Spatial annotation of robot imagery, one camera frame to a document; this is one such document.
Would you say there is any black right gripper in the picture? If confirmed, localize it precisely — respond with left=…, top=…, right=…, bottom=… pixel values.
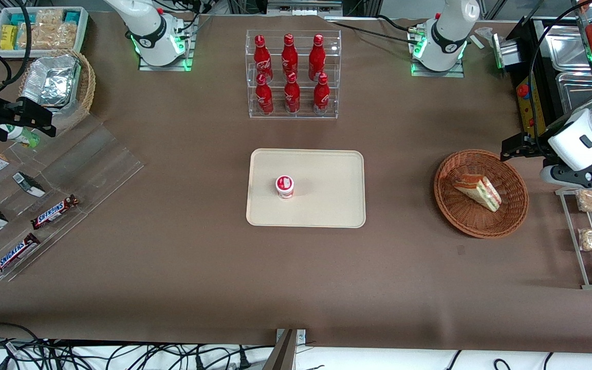
left=0, top=72, right=56, bottom=140

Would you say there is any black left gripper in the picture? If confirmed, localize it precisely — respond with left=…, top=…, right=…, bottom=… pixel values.
left=501, top=132, right=551, bottom=161

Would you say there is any triangle sandwich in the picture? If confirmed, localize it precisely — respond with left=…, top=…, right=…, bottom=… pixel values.
left=453, top=174, right=502, bottom=213

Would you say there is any aluminium foil tray stack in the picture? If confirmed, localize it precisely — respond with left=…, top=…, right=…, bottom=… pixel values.
left=21, top=55, right=82, bottom=107

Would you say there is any tan wicker basket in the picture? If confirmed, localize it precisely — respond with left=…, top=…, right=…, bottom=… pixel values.
left=18, top=49, right=96, bottom=132

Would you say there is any steel tray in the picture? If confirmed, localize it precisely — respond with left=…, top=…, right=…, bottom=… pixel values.
left=543, top=23, right=592, bottom=72
left=556, top=72, right=592, bottom=115

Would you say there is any brown round wicker basket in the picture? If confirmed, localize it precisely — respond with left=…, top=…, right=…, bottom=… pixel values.
left=434, top=149, right=529, bottom=239

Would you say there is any beige plastic tray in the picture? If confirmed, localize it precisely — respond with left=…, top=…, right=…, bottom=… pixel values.
left=246, top=149, right=366, bottom=229

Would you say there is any green white small bottle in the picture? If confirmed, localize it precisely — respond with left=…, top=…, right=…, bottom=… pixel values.
left=0, top=124, right=41, bottom=149

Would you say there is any black appliance yellow panel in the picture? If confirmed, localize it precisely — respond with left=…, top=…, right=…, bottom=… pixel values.
left=496, top=0, right=592, bottom=150

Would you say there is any clear cracker snack bag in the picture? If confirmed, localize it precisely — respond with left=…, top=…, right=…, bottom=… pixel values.
left=18, top=23, right=78, bottom=50
left=33, top=9, right=65, bottom=29

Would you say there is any clear acrylic display stand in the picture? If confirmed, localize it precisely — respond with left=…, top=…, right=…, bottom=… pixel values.
left=0, top=113, right=145, bottom=282

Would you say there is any silver metal box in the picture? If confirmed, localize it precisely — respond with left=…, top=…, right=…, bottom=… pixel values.
left=491, top=35, right=522, bottom=71

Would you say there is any white plastic bin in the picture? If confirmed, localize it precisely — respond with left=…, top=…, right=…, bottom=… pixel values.
left=0, top=6, right=89, bottom=58

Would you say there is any snickers chocolate bar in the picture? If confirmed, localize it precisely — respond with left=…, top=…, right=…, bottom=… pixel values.
left=31, top=194, right=80, bottom=230
left=0, top=233, right=41, bottom=278

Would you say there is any red cola bottle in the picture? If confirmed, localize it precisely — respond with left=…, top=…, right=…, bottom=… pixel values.
left=308, top=34, right=326, bottom=81
left=313, top=73, right=331, bottom=116
left=281, top=33, right=299, bottom=78
left=253, top=34, right=274, bottom=83
left=284, top=72, right=301, bottom=114
left=255, top=73, right=274, bottom=115

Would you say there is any brown table cover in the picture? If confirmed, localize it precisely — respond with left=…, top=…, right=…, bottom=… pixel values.
left=0, top=10, right=592, bottom=355

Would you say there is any clear acrylic bottle rack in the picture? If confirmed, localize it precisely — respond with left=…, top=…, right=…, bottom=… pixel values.
left=246, top=29, right=342, bottom=120

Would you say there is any red white yogurt cup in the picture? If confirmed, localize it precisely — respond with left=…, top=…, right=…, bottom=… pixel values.
left=275, top=175, right=295, bottom=200

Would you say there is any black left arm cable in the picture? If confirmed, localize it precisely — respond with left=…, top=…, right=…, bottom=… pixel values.
left=529, top=0, right=592, bottom=152

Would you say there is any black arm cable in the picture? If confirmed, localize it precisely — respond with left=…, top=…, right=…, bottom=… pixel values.
left=0, top=0, right=34, bottom=93
left=529, top=0, right=592, bottom=152

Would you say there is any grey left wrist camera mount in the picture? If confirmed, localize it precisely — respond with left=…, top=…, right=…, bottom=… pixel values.
left=540, top=157, right=592, bottom=192

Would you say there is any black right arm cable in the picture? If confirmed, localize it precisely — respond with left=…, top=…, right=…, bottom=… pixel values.
left=0, top=0, right=34, bottom=93

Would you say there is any grey wire rack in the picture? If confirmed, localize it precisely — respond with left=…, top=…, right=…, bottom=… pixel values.
left=556, top=186, right=592, bottom=290

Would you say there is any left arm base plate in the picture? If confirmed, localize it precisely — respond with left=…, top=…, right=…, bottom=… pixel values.
left=411, top=23, right=465, bottom=79

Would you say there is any black cable bundle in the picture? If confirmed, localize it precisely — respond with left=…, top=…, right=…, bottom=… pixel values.
left=0, top=323, right=255, bottom=370

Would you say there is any metal bracket post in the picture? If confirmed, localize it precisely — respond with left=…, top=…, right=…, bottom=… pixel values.
left=263, top=329, right=307, bottom=370

